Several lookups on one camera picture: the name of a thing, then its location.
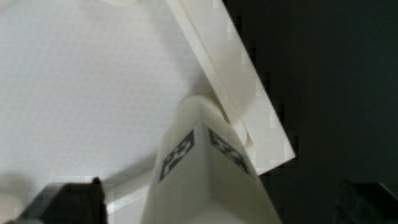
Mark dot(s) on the white desk top tray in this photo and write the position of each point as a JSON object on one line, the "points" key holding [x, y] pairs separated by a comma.
{"points": [[104, 60]]}

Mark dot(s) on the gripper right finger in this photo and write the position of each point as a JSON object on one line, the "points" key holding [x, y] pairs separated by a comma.
{"points": [[367, 204]]}

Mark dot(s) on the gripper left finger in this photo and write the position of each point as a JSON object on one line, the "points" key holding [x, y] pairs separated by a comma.
{"points": [[69, 204]]}

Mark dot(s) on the white desk leg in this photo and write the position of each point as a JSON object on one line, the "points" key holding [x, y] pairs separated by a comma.
{"points": [[207, 189]]}

